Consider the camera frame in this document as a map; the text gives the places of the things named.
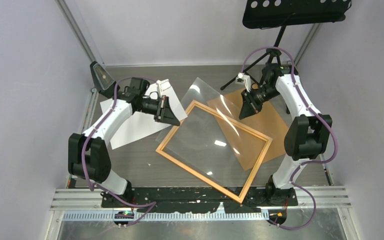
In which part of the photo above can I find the orange wooden picture frame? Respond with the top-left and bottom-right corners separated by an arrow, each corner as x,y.
156,100 -> 273,204

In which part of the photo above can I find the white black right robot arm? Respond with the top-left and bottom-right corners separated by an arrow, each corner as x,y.
236,63 -> 333,205

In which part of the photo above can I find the clear acrylic sheet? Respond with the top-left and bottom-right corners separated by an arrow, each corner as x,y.
154,77 -> 284,190

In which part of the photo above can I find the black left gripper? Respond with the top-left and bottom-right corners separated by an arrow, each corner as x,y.
137,95 -> 181,127

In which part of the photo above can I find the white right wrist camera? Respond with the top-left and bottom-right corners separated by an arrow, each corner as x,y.
234,72 -> 253,93

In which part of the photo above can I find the illustrated photo print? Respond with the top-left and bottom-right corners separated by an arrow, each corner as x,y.
98,83 -> 188,150

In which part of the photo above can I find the brown backing board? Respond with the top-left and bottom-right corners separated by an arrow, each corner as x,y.
206,89 -> 289,171

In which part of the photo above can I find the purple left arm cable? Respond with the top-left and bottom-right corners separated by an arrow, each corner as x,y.
80,77 -> 160,228

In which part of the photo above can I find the black metronome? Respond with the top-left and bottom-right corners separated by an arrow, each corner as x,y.
89,61 -> 120,99

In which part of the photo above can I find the aluminium rail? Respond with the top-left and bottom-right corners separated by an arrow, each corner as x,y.
50,186 -> 352,211

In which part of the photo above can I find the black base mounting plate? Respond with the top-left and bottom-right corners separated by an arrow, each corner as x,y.
120,187 -> 298,214

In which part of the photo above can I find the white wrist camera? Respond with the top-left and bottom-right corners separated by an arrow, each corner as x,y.
155,79 -> 172,96
234,72 -> 253,93

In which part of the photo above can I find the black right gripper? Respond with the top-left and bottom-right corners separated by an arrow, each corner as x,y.
239,84 -> 280,120

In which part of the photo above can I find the black music stand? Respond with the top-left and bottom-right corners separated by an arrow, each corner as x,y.
220,0 -> 353,115

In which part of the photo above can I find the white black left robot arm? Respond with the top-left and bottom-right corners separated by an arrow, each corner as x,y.
68,77 -> 181,207

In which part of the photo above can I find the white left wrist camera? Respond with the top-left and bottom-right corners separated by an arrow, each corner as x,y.
155,79 -> 172,96

